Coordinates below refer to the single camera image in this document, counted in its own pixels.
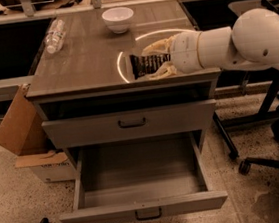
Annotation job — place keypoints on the grey drawer cabinet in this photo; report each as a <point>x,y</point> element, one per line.
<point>92,75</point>

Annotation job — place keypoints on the clear plastic water bottle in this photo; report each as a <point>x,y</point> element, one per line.
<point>55,36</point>

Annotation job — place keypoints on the white ceramic bowl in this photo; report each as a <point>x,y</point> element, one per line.
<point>118,19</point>

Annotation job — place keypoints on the white cardboard box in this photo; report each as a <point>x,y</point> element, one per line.
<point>48,167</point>

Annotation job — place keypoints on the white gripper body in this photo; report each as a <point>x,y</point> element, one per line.
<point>185,52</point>

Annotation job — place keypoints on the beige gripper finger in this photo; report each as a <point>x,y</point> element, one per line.
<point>158,47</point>
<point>167,69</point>

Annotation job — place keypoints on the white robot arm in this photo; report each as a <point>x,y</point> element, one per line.
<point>252,43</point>

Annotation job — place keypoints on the open middle drawer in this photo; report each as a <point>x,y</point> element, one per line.
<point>141,180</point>

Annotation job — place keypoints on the black rxbar chocolate bar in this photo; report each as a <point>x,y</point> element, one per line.
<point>147,65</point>

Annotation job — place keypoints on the closed top drawer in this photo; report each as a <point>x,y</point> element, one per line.
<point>128,125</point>

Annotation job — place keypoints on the brown cardboard sheet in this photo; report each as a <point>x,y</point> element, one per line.
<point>21,132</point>

